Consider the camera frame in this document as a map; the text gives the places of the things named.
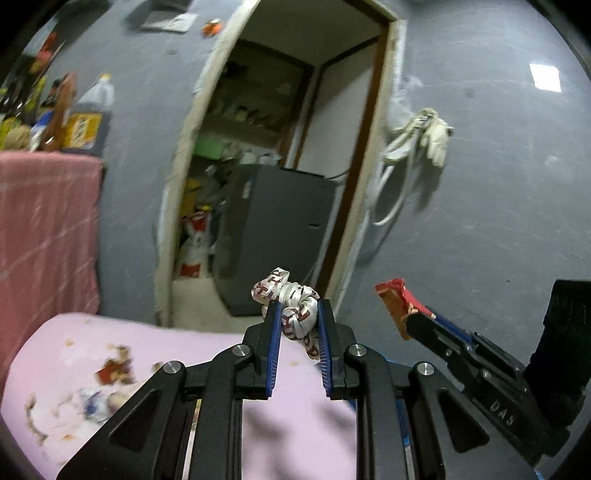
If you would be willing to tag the brown peel scrap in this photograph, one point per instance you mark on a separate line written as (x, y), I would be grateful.
(34, 415)

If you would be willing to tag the red brown snack wrapper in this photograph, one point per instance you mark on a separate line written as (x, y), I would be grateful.
(397, 307)

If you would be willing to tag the green box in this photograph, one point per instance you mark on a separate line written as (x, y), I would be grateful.
(205, 147)

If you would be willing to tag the white patterned knotted cloth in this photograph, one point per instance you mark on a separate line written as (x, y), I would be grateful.
(298, 307)

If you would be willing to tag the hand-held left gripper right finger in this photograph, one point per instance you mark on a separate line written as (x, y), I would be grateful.
(324, 350)

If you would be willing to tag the red checked towel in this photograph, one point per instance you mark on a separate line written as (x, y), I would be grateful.
(46, 230)

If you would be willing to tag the white door frame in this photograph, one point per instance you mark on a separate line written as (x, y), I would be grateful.
(184, 152)

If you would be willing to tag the white work glove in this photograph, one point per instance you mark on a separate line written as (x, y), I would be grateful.
(436, 134)

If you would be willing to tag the blue white wrapper scrap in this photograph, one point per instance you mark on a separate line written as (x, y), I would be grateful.
(99, 406)

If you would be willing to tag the small orange object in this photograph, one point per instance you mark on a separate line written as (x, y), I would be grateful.
(211, 27)

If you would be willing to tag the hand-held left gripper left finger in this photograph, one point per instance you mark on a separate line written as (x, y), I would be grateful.
(276, 341)

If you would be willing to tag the translucent plastic jug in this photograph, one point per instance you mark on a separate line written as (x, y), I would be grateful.
(97, 94)

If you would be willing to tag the white paper sheet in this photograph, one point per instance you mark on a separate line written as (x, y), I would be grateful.
(171, 22)

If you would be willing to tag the pink floral bed sheet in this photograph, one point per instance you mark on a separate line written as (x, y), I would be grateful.
(286, 429)

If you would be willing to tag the yellow bag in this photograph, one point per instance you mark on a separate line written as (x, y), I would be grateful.
(190, 196)

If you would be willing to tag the dark grey cabinet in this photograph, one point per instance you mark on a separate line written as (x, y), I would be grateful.
(277, 230)

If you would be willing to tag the yellow box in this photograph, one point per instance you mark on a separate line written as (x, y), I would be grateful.
(82, 131)

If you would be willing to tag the white red sack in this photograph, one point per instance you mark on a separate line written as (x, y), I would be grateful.
(194, 249)

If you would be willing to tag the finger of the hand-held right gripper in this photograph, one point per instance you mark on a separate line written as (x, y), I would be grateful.
(438, 339)
(450, 325)

